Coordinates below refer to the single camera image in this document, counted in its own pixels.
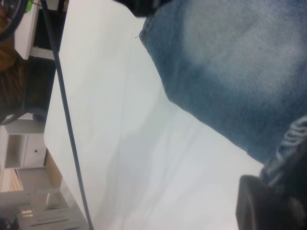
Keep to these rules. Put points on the small green item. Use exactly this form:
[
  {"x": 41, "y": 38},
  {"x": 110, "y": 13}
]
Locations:
[{"x": 29, "y": 5}]

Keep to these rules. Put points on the blue denim shorts with print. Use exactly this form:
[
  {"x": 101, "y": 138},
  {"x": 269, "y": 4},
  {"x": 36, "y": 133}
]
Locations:
[{"x": 227, "y": 72}]

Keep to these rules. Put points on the white shelf unit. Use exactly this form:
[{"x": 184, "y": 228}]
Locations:
[{"x": 26, "y": 36}]

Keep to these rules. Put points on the grey metal equipment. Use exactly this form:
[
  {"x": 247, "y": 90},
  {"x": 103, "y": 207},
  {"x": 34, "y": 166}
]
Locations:
[{"x": 52, "y": 215}]

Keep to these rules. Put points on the brown object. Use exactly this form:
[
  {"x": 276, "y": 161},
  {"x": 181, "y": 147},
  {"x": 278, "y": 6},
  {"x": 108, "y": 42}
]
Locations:
[{"x": 9, "y": 79}]

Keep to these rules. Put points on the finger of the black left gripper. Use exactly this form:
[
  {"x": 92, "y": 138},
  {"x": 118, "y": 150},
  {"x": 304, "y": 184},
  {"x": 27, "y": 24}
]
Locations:
[{"x": 144, "y": 7}]

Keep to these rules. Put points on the light wooden panel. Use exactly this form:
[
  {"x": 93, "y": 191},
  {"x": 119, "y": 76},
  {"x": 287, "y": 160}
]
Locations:
[{"x": 54, "y": 170}]

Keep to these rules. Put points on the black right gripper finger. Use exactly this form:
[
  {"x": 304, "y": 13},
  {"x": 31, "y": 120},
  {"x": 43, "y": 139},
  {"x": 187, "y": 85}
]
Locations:
[{"x": 263, "y": 208}]

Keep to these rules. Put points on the black furniture block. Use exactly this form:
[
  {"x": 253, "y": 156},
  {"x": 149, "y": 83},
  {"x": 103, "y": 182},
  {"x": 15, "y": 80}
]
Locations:
[{"x": 38, "y": 83}]

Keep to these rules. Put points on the white cabinet with knob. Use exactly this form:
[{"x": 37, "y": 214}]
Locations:
[{"x": 33, "y": 151}]

